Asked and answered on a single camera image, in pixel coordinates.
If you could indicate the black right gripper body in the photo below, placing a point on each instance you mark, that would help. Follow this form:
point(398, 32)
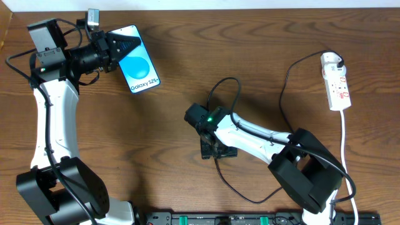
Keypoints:
point(217, 150)

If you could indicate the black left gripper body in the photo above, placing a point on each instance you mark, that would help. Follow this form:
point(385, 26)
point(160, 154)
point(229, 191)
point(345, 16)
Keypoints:
point(104, 50)

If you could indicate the blue Galaxy smartphone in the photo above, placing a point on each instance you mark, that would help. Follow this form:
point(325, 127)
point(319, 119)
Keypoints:
point(137, 66)

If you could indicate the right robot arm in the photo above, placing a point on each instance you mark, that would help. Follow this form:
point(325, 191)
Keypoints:
point(308, 173)

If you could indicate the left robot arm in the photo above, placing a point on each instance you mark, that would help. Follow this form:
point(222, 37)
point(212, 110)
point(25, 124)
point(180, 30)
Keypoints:
point(59, 187)

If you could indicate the white charger plug adapter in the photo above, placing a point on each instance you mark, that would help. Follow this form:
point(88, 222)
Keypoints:
point(332, 57)

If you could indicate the brown cardboard panel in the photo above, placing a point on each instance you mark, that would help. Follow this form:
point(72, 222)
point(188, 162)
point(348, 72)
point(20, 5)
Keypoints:
point(5, 20)

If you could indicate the white power strip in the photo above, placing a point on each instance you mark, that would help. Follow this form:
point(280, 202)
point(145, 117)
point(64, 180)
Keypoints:
point(336, 87)

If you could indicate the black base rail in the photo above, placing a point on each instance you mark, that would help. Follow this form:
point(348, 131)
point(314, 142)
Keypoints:
point(294, 218)

